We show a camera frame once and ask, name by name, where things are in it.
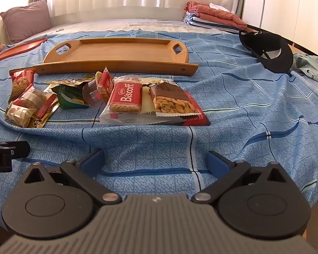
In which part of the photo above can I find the black cap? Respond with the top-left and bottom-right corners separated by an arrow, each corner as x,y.
238,29 -> 294,73

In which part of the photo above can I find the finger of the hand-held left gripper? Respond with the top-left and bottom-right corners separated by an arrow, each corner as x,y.
0,141 -> 31,161

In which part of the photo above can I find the wooden tray with handles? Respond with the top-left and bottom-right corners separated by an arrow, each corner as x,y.
33,38 -> 199,76

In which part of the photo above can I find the pale bed headboard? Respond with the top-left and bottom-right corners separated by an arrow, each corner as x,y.
50,5 -> 187,27

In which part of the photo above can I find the small red biscuit packet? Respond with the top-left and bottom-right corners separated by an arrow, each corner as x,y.
95,67 -> 114,102

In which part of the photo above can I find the white wardrobe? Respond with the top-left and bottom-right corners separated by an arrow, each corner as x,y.
242,0 -> 318,57

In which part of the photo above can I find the pink pillow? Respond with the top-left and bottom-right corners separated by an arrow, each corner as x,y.
0,0 -> 53,44

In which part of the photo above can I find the brown peanut packet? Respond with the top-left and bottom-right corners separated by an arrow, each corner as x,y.
148,83 -> 205,117

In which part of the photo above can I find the orange jelly cup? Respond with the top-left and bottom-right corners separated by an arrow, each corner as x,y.
82,79 -> 106,105

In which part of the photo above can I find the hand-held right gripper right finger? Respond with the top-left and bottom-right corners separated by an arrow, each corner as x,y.
191,150 -> 288,206

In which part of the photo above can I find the yellow foil snack packet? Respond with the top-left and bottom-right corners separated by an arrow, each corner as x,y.
44,75 -> 96,86

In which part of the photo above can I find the flat red tray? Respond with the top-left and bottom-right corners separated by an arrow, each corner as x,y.
0,38 -> 47,65

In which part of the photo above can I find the brown gold snack packet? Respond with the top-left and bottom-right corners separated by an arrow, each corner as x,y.
5,103 -> 38,128

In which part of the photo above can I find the folded striped towel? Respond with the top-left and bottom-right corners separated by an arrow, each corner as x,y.
183,11 -> 241,34

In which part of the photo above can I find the folded clothes pile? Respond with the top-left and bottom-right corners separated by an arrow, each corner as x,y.
187,1 -> 248,31

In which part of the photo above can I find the white snack packet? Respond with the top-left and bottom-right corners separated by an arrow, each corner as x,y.
142,77 -> 186,126

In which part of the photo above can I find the white cloth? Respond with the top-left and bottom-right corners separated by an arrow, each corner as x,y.
209,3 -> 230,12

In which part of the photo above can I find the blue patterned bedsheet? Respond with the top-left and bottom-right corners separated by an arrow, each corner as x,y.
0,29 -> 318,219

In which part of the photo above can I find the green snack packet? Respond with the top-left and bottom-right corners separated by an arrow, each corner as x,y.
52,81 -> 90,109

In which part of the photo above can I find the clear wrapped red biscuit packet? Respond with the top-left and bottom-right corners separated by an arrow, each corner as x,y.
99,76 -> 149,124

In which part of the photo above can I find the grey green garment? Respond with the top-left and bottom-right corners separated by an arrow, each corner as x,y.
293,53 -> 318,91

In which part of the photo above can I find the pale patterned mattress cover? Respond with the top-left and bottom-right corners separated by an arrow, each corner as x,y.
11,18 -> 239,41

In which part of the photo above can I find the dark wooden bed frame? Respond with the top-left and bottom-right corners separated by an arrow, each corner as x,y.
246,24 -> 318,60

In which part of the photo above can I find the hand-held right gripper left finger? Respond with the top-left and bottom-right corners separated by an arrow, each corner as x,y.
22,148 -> 122,206

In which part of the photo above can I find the red peanut snack packet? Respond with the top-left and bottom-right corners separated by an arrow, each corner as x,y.
8,69 -> 35,104

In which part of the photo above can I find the long red snack bar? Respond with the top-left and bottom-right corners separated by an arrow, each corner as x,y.
155,111 -> 211,126

